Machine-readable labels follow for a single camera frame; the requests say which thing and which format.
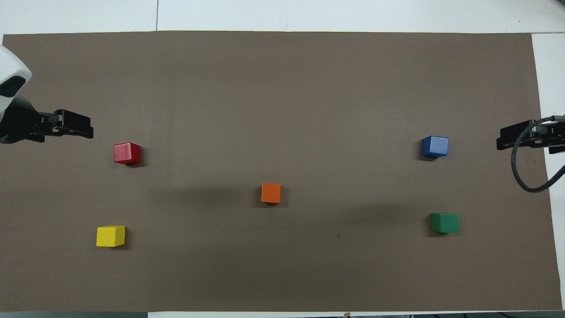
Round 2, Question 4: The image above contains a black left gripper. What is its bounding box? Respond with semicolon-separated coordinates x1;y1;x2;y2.
0;95;94;144

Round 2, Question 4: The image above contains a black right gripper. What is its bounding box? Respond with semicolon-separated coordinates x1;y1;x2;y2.
497;116;565;155

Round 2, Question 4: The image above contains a red wooden block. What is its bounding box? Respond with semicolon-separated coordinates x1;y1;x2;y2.
113;142;141;166

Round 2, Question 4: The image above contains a blue wooden block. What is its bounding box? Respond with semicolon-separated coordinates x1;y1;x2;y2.
421;136;449;159

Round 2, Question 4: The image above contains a green wooden block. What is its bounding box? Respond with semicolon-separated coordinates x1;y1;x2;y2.
431;213;460;234

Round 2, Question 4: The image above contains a yellow wooden block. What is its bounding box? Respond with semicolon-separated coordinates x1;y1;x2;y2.
96;226;126;247

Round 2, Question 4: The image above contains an orange wooden block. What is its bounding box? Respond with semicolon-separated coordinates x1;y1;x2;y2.
261;183;282;204

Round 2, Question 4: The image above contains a brown table mat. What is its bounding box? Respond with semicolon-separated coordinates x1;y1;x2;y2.
0;30;563;312

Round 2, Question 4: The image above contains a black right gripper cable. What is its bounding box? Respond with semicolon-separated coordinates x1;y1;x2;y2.
511;115;565;193

